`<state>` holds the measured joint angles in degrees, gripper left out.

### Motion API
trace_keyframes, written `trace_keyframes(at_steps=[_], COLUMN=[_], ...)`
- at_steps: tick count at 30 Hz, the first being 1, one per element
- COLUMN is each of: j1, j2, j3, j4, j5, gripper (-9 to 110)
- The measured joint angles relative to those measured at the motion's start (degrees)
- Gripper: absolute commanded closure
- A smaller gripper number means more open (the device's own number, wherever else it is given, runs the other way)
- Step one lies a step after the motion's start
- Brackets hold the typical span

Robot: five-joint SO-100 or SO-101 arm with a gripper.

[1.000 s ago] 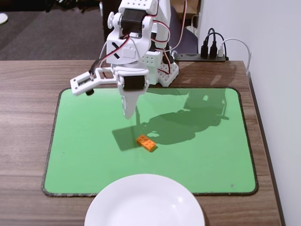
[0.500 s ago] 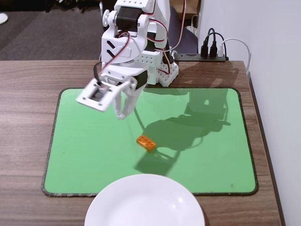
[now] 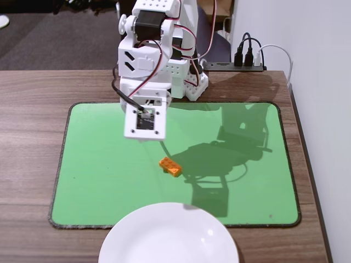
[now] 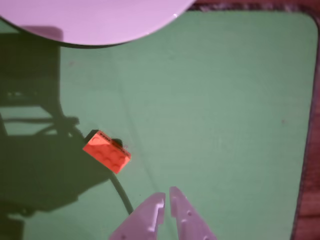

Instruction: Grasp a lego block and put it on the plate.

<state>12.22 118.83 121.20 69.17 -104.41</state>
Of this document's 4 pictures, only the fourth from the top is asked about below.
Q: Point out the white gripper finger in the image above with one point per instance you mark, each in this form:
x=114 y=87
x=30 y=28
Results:
x=187 y=220
x=142 y=217

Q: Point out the orange lego block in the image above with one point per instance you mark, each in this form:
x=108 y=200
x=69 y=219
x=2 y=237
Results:
x=107 y=152

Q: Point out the white round plate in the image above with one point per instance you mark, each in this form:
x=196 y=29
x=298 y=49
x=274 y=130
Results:
x=95 y=20

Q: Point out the green work mat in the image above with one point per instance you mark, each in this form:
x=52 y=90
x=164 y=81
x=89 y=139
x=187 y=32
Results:
x=212 y=112

